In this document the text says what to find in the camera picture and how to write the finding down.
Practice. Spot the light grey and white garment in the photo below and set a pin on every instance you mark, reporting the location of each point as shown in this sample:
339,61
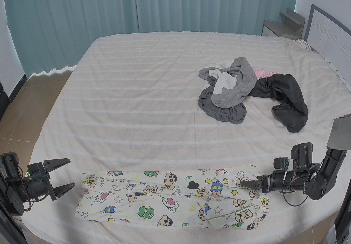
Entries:
235,89

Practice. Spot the grey bedside table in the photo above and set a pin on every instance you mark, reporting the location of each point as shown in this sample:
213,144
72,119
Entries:
282,25

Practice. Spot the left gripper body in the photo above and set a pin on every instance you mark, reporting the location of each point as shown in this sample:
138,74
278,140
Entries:
38,188

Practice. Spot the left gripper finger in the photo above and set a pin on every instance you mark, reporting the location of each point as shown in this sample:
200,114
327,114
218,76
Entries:
56,164
61,190

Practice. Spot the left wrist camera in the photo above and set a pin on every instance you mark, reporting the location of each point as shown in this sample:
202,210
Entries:
35,170

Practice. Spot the bed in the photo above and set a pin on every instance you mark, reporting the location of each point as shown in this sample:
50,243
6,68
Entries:
137,114

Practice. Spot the dark grey garment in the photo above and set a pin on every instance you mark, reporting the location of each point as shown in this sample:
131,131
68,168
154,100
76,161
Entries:
227,114

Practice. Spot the black garment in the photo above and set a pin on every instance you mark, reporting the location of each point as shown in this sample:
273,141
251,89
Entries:
290,100

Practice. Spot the pink garment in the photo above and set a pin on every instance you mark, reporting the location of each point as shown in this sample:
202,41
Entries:
263,72

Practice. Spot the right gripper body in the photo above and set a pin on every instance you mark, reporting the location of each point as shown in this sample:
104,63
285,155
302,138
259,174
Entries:
274,184

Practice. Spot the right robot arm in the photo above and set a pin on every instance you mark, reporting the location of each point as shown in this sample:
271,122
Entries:
323,180

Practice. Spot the white printed pyjama top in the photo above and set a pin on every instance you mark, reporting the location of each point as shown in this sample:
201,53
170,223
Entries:
164,196

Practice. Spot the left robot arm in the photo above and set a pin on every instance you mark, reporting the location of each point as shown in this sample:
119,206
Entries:
9,166

